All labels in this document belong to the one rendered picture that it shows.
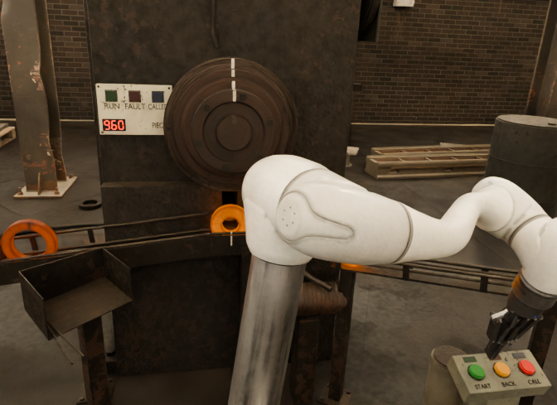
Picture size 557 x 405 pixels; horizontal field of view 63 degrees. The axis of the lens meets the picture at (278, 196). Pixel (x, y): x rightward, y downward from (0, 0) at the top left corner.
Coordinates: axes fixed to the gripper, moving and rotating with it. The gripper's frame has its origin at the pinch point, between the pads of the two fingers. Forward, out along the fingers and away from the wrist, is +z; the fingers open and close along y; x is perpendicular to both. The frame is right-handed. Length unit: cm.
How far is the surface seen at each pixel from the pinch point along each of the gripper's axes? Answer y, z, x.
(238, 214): 58, 20, -74
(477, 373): 0.2, 11.4, 0.6
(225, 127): 63, -17, -76
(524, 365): -14.1, 11.4, -0.3
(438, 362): 1.5, 25.3, -10.9
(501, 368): -7.0, 11.4, -0.2
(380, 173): -121, 185, -319
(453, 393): -2.5, 31.7, -3.9
